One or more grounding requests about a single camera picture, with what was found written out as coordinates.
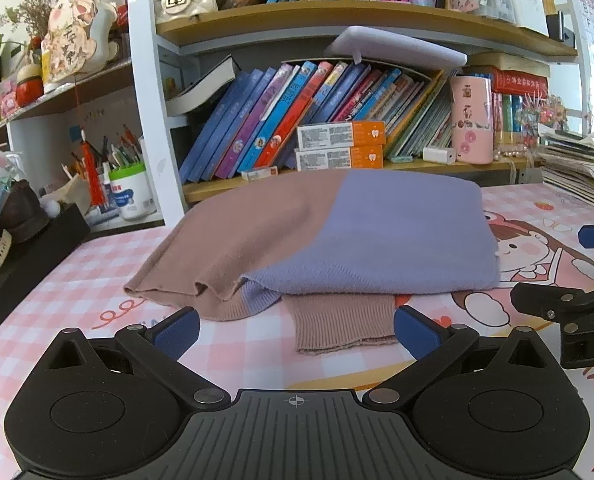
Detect red hanging tassel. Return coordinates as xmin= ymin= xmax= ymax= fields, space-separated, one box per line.
xmin=74 ymin=72 xmax=106 ymax=206

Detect small white and red box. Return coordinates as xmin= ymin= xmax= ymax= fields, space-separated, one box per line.
xmin=241 ymin=166 xmax=280 ymax=182

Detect wooden bookshelf with white frame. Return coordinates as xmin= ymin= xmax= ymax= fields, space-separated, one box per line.
xmin=0 ymin=0 xmax=593 ymax=241

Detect pink tumbler with stickers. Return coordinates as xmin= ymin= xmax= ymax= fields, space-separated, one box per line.
xmin=450 ymin=75 xmax=494 ymax=165

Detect pale lavender flat tablet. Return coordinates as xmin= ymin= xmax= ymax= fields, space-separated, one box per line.
xmin=323 ymin=25 xmax=469 ymax=68

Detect pink checked cartoon mat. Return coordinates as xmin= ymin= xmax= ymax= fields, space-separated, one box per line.
xmin=0 ymin=180 xmax=594 ymax=480

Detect brown and purple sweater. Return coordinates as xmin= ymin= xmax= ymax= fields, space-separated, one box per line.
xmin=123 ymin=169 xmax=502 ymax=356

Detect black box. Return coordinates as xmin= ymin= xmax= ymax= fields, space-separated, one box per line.
xmin=0 ymin=202 xmax=92 ymax=351

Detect red boxes on shelf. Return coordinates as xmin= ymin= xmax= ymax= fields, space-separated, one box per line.
xmin=492 ymin=92 xmax=540 ymax=148

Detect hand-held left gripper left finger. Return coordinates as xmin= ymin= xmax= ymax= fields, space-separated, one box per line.
xmin=47 ymin=306 xmax=233 ymax=411

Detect stack of books and papers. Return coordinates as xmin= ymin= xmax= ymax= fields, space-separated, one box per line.
xmin=537 ymin=125 xmax=594 ymax=213

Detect white jar with blue label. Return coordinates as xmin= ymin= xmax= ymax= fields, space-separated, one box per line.
xmin=108 ymin=162 xmax=158 ymax=222

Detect small black device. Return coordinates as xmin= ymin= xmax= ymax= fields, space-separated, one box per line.
xmin=547 ymin=10 xmax=577 ymax=43

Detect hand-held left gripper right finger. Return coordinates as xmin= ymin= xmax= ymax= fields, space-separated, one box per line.
xmin=362 ymin=306 xmax=548 ymax=408

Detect red wooden doll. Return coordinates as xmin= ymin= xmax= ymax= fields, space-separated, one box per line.
xmin=16 ymin=62 xmax=45 ymax=108

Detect white charger block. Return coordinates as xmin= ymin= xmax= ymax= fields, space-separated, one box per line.
xmin=422 ymin=146 xmax=457 ymax=165

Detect thick red book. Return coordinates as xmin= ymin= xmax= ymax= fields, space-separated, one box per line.
xmin=492 ymin=71 xmax=549 ymax=95

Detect pearl bead string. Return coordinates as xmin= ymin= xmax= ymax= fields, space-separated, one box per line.
xmin=493 ymin=144 xmax=533 ymax=159

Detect white plaque with pink flowers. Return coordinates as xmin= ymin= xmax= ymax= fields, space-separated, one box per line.
xmin=41 ymin=0 xmax=118 ymax=83

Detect thick black-covered book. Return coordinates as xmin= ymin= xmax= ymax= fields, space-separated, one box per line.
xmin=164 ymin=55 xmax=243 ymax=116

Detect bunch of coloured pencils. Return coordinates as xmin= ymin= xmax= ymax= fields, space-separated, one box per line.
xmin=59 ymin=125 xmax=145 ymax=181

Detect dried flower bunch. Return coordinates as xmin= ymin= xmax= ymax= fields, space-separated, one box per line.
xmin=0 ymin=0 xmax=62 ymax=41

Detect beige thick book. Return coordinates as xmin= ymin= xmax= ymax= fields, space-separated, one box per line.
xmin=464 ymin=51 xmax=550 ymax=78

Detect brown hat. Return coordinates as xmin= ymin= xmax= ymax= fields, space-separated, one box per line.
xmin=0 ymin=179 xmax=52 ymax=243

